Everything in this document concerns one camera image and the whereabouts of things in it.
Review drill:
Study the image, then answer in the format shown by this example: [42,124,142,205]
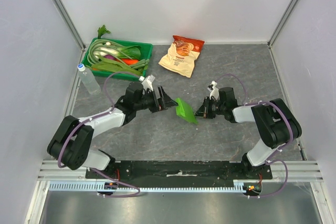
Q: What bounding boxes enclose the green paper box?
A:
[175,98,198,124]

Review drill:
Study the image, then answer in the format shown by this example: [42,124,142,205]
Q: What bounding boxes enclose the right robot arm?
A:
[195,85,302,170]

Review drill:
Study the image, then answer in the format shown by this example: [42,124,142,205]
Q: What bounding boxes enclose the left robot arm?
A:
[47,82,178,170]

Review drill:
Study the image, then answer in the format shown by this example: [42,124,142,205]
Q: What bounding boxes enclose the green asparagus bunch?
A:
[130,59,149,71]

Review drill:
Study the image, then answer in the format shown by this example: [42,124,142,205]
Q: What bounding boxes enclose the red and cream snack bag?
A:
[159,35,205,78]

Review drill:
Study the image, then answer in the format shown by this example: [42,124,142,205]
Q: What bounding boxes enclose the orange carrot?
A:
[121,58,139,66]

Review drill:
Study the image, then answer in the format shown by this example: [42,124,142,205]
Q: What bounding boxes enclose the bok choy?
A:
[93,46,141,60]

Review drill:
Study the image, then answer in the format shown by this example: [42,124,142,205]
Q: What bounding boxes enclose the green leafy vegetable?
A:
[91,61,142,76]

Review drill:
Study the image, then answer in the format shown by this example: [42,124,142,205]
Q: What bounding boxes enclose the purple onion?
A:
[104,55,115,60]

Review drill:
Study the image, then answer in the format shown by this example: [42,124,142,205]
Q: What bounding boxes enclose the clear plastic water bottle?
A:
[77,63,101,94]

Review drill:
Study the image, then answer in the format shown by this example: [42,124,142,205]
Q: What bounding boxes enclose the green long beans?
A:
[87,39,110,65]

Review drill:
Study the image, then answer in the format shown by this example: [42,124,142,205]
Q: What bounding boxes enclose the celery leaf sprig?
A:
[97,25,111,39]

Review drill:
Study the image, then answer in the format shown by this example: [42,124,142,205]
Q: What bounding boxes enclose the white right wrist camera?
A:
[207,81,219,100]

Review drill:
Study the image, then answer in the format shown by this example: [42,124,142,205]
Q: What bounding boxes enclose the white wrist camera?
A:
[139,74,155,91]
[207,81,219,100]

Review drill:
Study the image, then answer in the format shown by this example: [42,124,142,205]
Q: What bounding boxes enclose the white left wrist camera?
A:
[139,74,155,91]

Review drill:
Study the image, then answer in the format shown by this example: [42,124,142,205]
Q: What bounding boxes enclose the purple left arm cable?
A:
[57,72,142,198]

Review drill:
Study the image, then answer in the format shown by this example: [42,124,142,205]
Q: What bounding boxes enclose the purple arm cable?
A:
[57,72,142,198]
[215,73,295,200]

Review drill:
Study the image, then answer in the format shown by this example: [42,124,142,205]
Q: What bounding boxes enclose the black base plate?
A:
[85,159,272,188]

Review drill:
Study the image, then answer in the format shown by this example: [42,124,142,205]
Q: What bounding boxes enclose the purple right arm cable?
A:
[215,73,295,200]

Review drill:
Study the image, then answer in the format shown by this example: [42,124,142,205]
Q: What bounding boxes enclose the light blue cable duct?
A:
[48,179,252,193]

